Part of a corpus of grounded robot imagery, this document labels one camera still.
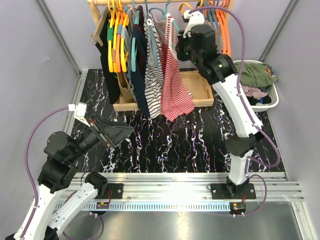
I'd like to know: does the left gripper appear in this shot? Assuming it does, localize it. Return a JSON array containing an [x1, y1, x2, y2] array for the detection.
[[67, 113, 135, 163]]

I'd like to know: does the blue grey hanger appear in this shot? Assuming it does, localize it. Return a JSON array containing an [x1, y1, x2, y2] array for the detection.
[[144, 0, 159, 67]]

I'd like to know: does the black white striped tank top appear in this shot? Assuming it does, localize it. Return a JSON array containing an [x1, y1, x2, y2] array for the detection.
[[144, 15, 164, 119]]

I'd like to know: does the teal hanger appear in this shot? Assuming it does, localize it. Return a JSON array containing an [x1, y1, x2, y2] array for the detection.
[[147, 0, 180, 33]]

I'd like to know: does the red striped tank top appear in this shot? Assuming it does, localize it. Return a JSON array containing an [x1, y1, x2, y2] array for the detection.
[[154, 13, 195, 122]]

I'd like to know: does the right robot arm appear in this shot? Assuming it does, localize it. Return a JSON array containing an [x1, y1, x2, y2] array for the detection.
[[176, 23, 263, 199]]

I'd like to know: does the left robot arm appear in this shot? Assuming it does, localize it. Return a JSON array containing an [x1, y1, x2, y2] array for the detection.
[[6, 119, 134, 240]]

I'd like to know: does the orange empty hanger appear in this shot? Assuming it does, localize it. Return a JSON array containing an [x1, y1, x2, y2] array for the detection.
[[203, 9, 232, 57]]

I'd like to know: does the yellow hanger left group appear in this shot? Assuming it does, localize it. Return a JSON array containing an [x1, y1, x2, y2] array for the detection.
[[107, 0, 120, 73]]

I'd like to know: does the tan garment on rack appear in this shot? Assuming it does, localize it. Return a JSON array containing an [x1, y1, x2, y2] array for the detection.
[[116, 72, 136, 103]]

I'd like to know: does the wooden clothes rack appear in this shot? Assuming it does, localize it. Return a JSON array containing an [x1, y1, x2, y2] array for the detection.
[[88, 0, 230, 112]]

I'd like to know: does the black garment on rack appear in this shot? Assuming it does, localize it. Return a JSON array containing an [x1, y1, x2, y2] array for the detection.
[[95, 14, 120, 105]]

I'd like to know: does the navy garment on rack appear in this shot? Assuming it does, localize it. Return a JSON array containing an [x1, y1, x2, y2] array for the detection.
[[130, 8, 150, 117]]

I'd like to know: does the olive green shirt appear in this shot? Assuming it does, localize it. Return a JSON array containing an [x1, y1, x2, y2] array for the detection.
[[240, 62, 279, 88]]

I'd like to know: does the black marble mat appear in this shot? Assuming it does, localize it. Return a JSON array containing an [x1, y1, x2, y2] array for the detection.
[[68, 68, 286, 174]]

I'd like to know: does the white laundry basket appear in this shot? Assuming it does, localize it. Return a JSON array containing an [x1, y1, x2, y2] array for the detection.
[[240, 60, 279, 112]]

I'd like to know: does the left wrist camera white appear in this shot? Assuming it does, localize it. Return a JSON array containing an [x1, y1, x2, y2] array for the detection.
[[68, 102, 90, 126]]

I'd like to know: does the aluminium rail base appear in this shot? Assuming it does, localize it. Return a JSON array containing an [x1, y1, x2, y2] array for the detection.
[[53, 171, 306, 212]]

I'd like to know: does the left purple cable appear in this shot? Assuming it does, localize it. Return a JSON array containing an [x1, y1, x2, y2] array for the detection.
[[19, 106, 70, 238]]

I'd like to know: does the purple cable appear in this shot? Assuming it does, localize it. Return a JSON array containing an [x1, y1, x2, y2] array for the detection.
[[19, 106, 70, 238], [188, 6, 281, 169]]

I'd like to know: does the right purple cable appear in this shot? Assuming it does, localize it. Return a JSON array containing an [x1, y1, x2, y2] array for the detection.
[[188, 6, 281, 169]]

